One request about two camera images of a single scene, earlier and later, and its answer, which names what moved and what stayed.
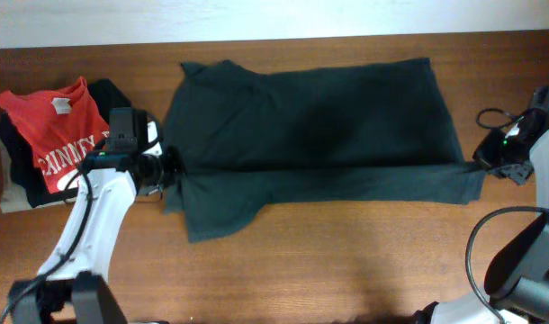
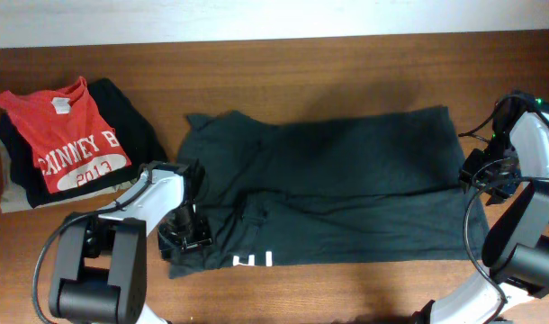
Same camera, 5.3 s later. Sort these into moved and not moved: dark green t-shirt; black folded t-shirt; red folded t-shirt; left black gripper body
Moved: left black gripper body; dark green t-shirt
Not moved: red folded t-shirt; black folded t-shirt
